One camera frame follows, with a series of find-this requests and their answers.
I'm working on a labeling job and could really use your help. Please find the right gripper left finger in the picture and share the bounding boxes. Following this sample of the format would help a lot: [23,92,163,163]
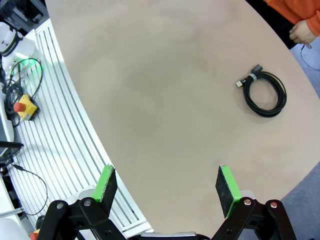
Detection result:
[37,164,127,240]

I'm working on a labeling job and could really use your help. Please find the yellow emergency stop button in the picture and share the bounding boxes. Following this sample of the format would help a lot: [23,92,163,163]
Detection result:
[29,226,43,240]
[13,94,39,122]

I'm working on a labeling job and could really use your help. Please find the thin black platform cable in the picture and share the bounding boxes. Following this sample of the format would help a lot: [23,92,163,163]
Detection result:
[11,163,49,216]

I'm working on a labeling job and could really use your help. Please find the black flat device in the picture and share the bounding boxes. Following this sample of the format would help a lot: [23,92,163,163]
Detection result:
[0,140,25,161]

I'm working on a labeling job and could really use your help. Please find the person's left hand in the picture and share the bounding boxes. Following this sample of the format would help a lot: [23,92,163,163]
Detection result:
[289,19,317,46]

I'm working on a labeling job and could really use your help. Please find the person in orange hoodie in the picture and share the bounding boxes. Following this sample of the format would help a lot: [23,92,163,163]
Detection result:
[246,0,320,51]

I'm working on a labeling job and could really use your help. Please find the white slatted aluminium platform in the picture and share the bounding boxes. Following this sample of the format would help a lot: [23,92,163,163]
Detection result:
[0,18,154,239]

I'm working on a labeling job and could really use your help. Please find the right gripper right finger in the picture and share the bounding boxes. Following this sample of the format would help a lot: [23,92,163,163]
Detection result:
[211,164,297,240]

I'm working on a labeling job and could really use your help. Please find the black bundled base cables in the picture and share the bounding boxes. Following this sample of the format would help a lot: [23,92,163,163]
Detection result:
[4,58,44,121]

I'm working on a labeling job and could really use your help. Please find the black USB cable coil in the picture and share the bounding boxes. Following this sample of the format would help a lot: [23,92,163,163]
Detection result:
[235,64,288,119]

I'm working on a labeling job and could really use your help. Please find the person's left forearm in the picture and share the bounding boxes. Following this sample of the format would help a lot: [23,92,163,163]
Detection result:
[293,0,320,37]

